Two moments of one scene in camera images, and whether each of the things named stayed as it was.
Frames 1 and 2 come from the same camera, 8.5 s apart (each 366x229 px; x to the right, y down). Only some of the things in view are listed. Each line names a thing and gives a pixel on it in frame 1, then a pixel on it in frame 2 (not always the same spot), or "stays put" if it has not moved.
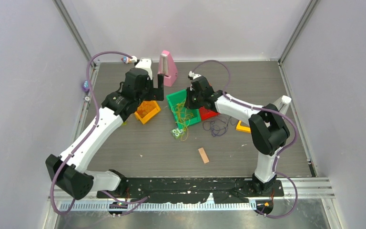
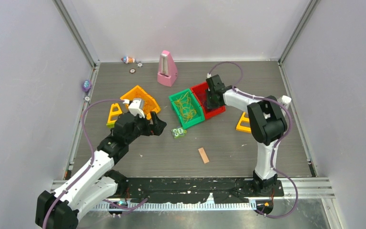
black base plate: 187,190 stays put
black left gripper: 155,93 -> 158,124
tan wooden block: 203,155 stays put
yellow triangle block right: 243,128 stays put
